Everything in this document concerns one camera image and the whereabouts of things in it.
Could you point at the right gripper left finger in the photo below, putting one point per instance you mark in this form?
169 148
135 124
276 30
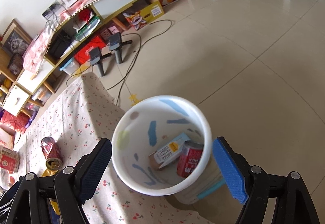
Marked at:
73 186

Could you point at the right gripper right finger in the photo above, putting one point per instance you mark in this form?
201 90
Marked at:
250 185

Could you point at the crushed red soda can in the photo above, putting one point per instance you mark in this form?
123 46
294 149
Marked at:
51 153

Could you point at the white trash bin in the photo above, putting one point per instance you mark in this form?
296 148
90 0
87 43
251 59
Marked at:
148 126

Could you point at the red can in bin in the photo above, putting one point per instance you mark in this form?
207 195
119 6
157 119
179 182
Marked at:
189 158

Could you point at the seed jar red label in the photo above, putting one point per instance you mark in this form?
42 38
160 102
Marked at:
10 159

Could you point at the small carton in bin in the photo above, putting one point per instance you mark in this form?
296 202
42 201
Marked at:
168 153

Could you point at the grey handheld device left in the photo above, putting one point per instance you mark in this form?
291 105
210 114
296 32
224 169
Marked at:
96 59

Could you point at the lion dance cardboard box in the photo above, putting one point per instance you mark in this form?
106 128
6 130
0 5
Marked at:
142 13

